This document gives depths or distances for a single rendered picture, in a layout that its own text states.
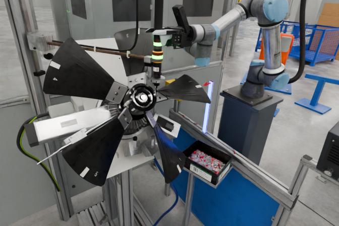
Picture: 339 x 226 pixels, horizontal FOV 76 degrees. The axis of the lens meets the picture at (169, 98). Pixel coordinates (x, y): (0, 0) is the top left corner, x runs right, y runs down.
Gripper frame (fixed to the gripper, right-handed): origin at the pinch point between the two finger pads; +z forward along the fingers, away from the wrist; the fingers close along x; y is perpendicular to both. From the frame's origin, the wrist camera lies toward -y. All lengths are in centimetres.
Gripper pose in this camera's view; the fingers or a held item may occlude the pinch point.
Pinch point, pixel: (151, 30)
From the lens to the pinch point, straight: 87.2
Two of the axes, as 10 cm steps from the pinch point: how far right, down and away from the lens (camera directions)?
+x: -5.8, -3.8, 7.2
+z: -8.1, 2.1, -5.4
